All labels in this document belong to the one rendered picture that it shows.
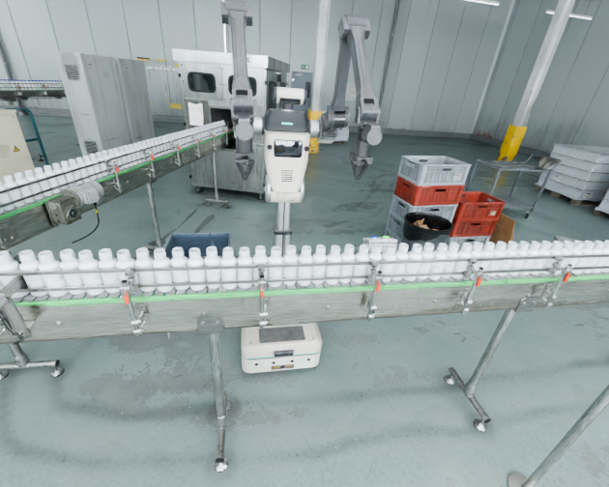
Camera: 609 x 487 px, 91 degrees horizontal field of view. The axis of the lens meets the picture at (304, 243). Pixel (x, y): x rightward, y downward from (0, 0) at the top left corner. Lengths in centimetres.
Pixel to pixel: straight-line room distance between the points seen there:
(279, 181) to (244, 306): 72
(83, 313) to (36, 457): 105
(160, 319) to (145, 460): 91
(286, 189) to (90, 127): 564
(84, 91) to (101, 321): 581
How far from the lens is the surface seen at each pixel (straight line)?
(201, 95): 491
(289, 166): 161
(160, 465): 198
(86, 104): 690
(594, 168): 787
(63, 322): 140
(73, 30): 1412
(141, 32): 1347
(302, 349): 202
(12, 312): 136
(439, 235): 300
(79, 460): 214
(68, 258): 128
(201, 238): 177
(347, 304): 131
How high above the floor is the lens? 173
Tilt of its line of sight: 28 degrees down
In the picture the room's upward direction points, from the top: 5 degrees clockwise
